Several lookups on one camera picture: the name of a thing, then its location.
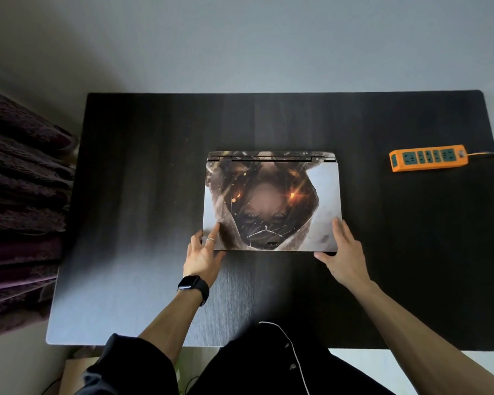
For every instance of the person's left hand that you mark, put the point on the person's left hand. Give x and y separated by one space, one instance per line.
201 259

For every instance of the cream and purple curtain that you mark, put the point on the cream and purple curtain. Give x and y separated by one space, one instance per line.
20 201

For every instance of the person's right hand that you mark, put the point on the person's right hand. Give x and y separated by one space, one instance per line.
348 259

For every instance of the orange power strip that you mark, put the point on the orange power strip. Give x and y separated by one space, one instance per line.
428 158

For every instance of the black smartwatch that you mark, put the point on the black smartwatch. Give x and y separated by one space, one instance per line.
193 285

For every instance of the laptop with printed portrait skin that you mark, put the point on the laptop with printed portrait skin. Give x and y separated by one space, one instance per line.
271 193

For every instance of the black shirt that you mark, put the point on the black shirt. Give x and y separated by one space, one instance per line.
247 366

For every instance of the person's left forearm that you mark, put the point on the person's left forearm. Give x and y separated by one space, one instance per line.
173 324

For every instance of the person's right forearm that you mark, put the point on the person's right forearm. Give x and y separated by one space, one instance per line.
428 345

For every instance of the dark wooden desk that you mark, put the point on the dark wooden desk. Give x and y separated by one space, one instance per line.
127 201

